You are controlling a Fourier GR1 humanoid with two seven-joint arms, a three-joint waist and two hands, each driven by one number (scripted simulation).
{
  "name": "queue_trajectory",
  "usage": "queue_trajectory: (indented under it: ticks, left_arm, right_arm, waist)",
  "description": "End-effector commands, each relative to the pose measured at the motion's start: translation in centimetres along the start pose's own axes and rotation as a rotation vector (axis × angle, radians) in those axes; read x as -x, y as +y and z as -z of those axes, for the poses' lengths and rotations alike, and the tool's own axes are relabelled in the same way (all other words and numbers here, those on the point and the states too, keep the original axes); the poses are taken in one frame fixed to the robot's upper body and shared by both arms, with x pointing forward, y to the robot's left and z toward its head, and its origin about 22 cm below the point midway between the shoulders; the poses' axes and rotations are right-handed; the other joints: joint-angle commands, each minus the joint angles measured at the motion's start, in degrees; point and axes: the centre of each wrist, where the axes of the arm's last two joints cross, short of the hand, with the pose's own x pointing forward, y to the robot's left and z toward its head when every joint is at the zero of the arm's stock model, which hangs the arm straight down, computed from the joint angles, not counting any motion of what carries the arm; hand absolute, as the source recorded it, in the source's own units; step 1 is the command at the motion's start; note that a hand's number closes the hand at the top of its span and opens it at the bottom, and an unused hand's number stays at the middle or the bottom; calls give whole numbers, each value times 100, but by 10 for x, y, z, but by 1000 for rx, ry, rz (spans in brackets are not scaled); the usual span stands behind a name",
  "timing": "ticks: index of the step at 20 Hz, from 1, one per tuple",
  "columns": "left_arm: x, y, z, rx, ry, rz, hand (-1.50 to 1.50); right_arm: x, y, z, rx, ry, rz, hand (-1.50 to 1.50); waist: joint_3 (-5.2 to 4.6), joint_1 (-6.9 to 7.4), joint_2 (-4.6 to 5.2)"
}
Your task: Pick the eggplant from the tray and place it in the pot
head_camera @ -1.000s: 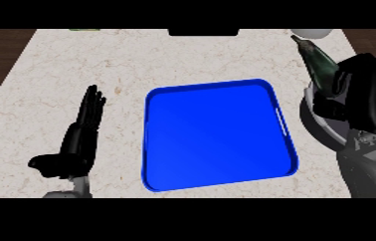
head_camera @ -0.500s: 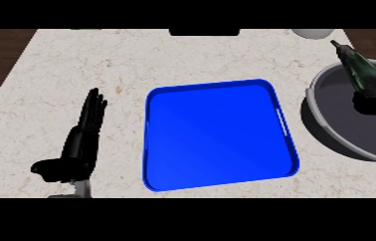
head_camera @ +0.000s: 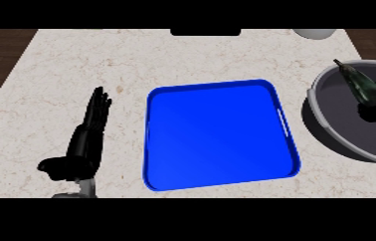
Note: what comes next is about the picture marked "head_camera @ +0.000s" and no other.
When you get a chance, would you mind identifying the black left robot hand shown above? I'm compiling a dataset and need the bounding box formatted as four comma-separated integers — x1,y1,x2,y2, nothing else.
37,86,114,182

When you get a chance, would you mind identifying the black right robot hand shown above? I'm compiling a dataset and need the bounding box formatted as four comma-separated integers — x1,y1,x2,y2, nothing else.
357,99,376,123

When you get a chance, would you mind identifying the dark green eggplant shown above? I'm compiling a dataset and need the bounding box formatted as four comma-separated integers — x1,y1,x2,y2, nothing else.
332,59,376,108

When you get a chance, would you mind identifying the grey metal pot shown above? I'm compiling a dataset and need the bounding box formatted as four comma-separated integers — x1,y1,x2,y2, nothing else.
299,59,376,163

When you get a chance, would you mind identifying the blue plastic tray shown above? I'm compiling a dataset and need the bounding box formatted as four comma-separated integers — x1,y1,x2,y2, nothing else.
142,79,302,192

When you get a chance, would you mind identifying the pale grey round container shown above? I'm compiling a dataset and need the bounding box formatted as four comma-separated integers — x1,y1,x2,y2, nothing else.
292,28,338,41

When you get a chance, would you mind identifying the black appliance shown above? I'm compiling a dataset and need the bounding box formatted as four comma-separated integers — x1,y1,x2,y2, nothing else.
170,28,242,37

